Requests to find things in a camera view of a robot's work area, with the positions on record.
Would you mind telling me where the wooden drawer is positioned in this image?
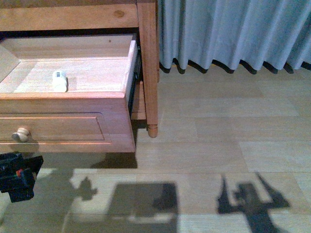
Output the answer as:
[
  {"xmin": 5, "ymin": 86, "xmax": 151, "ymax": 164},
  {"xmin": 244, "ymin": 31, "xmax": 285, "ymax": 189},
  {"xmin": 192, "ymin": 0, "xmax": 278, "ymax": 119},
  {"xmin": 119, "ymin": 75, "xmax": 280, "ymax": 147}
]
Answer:
[{"xmin": 0, "ymin": 34, "xmax": 138, "ymax": 152}]

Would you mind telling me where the light grey curtain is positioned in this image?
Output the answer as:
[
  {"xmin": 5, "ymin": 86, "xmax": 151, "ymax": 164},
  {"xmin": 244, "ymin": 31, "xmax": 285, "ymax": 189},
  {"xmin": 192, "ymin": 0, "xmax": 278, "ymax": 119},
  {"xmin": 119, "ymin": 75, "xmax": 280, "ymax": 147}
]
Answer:
[{"xmin": 158, "ymin": 0, "xmax": 311, "ymax": 70}]

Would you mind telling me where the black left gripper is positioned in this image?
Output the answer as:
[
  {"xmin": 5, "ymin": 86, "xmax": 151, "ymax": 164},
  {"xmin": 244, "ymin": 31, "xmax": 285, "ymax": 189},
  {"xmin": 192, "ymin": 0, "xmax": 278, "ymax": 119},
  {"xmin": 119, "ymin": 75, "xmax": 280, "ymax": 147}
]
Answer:
[{"xmin": 0, "ymin": 153, "xmax": 44, "ymax": 202}]

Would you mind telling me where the wooden nightstand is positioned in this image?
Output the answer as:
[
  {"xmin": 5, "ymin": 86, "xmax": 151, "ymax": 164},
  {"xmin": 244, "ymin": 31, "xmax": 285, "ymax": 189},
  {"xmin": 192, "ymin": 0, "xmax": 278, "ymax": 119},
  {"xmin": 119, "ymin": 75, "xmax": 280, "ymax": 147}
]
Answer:
[{"xmin": 0, "ymin": 0, "xmax": 159, "ymax": 138}]

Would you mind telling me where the white medicine bottle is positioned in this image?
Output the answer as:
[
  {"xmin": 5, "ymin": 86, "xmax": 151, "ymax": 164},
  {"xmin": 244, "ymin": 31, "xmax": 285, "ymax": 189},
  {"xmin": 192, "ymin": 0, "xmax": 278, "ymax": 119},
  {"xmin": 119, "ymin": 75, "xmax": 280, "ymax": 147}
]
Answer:
[{"xmin": 52, "ymin": 70, "xmax": 68, "ymax": 92}]

